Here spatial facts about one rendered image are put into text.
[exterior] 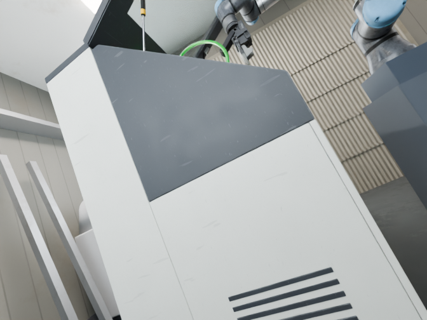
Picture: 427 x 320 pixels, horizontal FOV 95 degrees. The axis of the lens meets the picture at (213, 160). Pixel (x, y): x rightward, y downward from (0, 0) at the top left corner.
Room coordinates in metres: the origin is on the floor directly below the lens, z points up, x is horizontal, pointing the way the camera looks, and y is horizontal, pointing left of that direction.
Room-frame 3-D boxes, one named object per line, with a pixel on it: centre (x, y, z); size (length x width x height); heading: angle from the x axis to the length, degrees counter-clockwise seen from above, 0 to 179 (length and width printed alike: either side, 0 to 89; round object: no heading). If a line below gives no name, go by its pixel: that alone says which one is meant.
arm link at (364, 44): (0.77, -0.83, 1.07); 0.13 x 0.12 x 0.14; 153
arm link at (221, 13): (0.87, -0.37, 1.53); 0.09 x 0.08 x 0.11; 63
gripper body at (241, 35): (0.87, -0.37, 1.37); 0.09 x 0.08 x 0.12; 74
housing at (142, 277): (1.39, 0.21, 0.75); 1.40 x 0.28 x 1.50; 164
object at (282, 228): (0.93, -0.11, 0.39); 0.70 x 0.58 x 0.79; 164
